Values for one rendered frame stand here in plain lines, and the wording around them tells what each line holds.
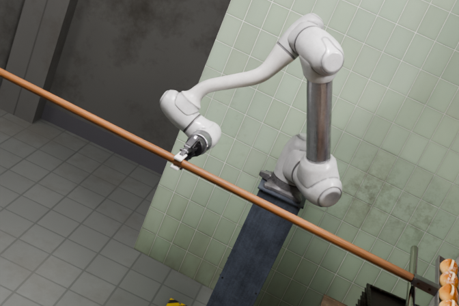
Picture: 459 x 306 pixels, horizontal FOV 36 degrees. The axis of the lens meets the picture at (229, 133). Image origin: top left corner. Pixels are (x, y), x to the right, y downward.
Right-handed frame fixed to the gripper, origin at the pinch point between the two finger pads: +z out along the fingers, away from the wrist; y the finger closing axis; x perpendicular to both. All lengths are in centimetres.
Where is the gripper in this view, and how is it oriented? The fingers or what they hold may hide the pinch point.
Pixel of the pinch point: (178, 160)
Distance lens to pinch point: 258.7
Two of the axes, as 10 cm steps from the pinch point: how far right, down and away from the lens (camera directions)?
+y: -3.6, 8.6, 3.6
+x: -8.9, -4.3, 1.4
